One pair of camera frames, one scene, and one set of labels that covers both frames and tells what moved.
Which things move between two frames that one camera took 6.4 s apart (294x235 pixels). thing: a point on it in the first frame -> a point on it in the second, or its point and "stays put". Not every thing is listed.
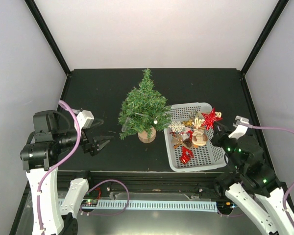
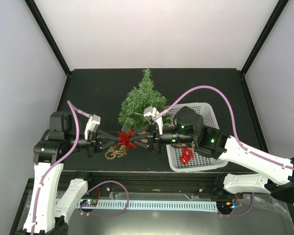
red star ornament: [209, 119] -> [124, 139]
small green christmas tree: [144, 111] stays put
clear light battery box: [127, 125] stays put
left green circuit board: [89, 202] stays put
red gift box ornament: [184, 159] stays put
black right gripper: [217, 136] -> [155, 138]
